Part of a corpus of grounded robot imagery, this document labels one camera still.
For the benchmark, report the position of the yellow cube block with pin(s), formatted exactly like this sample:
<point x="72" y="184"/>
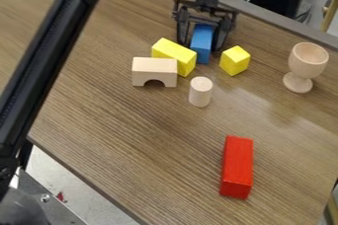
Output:
<point x="235" y="60"/>

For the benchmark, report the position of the wooden egg cup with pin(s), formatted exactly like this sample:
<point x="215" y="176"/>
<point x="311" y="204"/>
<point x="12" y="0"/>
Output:
<point x="304" y="66"/>

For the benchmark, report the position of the blue arch block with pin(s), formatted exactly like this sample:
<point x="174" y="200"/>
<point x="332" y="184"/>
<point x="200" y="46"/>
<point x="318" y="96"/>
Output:
<point x="202" y="43"/>

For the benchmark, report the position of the long yellow block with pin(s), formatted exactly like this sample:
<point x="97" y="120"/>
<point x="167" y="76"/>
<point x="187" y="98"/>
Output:
<point x="174" y="56"/>

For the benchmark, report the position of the red rectangular block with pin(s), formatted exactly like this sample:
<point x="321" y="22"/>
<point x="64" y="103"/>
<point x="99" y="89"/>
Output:
<point x="237" y="166"/>

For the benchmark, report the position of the natural wood cylinder block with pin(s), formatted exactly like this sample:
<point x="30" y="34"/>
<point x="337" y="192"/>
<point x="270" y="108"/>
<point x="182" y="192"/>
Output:
<point x="200" y="91"/>

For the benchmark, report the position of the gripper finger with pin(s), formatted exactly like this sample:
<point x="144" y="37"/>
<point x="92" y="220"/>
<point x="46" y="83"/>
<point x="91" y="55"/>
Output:
<point x="181" y="28"/>
<point x="224" y="33"/>

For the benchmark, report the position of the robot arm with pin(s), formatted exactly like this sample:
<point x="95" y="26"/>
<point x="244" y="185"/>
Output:
<point x="39" y="61"/>

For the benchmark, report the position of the natural wood arch block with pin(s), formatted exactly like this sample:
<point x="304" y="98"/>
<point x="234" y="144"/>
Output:
<point x="154" y="71"/>

